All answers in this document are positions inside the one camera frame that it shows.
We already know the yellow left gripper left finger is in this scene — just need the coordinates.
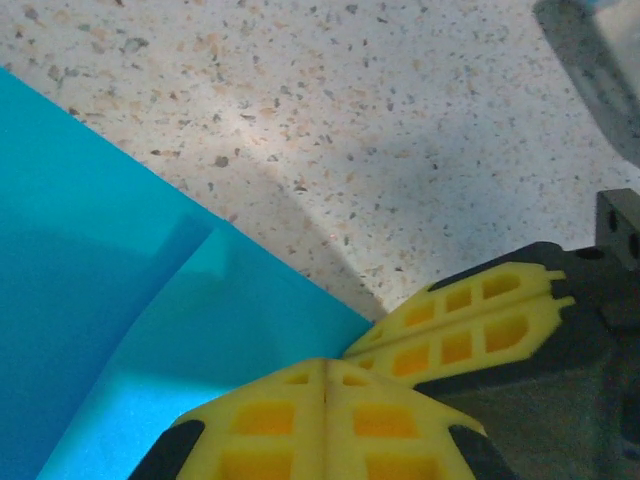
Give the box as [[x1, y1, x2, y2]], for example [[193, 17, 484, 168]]
[[127, 357, 327, 480]]

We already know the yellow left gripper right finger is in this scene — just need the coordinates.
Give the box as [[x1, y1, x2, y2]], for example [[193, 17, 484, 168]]
[[325, 357, 519, 480]]

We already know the blue cloth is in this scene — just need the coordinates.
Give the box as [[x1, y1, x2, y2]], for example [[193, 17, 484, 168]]
[[0, 64, 376, 480]]

